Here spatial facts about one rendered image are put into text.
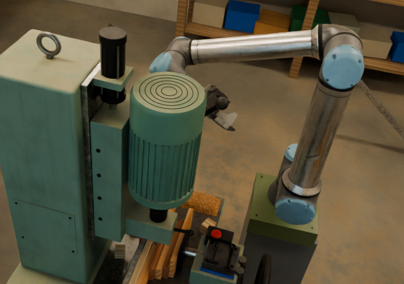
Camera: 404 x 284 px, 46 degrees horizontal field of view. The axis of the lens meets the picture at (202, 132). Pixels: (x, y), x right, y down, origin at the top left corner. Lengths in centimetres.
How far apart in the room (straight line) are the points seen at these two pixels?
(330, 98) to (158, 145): 65
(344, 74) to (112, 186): 74
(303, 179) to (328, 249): 117
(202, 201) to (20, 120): 72
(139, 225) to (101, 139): 34
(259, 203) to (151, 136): 108
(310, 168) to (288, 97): 226
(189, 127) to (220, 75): 297
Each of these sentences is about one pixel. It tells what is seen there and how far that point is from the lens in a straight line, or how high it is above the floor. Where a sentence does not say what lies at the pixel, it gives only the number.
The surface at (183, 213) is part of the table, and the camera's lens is 161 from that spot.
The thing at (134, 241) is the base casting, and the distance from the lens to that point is 166.
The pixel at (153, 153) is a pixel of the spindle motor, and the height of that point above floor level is 138.
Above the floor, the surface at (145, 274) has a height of 94.
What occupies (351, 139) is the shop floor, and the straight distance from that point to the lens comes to 367.
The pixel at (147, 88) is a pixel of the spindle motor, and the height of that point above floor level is 150.
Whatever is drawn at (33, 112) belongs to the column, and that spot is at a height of 144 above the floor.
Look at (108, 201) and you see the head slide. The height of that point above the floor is 116.
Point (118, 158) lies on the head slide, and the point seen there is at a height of 133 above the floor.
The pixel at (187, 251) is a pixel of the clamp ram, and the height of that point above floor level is 96.
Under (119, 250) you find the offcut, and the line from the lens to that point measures 160.
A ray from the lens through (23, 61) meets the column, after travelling 116.
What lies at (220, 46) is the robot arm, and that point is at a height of 133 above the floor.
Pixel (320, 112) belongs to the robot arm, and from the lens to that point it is 155.
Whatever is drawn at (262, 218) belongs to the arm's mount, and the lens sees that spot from 201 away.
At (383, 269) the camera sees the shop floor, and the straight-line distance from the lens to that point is 291.
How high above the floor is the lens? 212
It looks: 39 degrees down
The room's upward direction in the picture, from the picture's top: 9 degrees clockwise
